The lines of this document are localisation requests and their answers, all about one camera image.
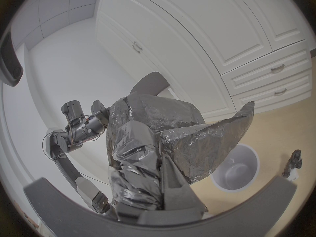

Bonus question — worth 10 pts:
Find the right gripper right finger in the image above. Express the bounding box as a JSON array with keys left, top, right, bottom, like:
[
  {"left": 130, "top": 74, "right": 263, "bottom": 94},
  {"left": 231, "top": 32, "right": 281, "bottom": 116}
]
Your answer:
[{"left": 160, "top": 154, "right": 206, "bottom": 218}]

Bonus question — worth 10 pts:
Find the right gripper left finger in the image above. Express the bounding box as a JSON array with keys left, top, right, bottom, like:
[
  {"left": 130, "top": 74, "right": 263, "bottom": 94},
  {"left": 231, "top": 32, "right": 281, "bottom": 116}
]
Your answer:
[{"left": 115, "top": 201, "right": 148, "bottom": 223}]

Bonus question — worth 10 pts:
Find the black plastic bag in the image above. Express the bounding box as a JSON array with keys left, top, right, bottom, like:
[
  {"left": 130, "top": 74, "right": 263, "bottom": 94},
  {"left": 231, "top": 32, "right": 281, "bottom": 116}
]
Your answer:
[{"left": 106, "top": 93, "right": 255, "bottom": 210}]

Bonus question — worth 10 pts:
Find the white trash bin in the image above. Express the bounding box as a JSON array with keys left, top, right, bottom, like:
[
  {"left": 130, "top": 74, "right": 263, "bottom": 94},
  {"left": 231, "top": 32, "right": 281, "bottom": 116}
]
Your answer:
[{"left": 210, "top": 143, "right": 260, "bottom": 193}]

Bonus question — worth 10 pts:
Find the crumpled black plastic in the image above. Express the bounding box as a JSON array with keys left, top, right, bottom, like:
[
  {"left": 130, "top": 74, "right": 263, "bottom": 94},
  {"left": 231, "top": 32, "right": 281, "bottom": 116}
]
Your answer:
[{"left": 281, "top": 149, "right": 303, "bottom": 177}]

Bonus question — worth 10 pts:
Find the white chair grey seat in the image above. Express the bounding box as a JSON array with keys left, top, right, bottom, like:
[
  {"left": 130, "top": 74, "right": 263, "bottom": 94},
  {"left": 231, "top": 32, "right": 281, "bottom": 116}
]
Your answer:
[{"left": 130, "top": 71, "right": 184, "bottom": 102}]

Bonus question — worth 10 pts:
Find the white printed wrapper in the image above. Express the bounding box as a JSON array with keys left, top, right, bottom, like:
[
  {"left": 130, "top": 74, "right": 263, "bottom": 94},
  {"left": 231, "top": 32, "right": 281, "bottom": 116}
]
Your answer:
[{"left": 288, "top": 168, "right": 300, "bottom": 182}]

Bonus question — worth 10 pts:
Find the white wardrobe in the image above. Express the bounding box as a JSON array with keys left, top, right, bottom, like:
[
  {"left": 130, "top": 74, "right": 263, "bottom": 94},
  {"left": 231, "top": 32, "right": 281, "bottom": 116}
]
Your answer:
[{"left": 95, "top": 0, "right": 313, "bottom": 123}]

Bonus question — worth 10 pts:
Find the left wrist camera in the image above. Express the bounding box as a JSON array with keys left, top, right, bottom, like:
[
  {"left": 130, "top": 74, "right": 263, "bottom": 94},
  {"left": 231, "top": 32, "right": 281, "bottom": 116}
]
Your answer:
[{"left": 91, "top": 99, "right": 107, "bottom": 117}]

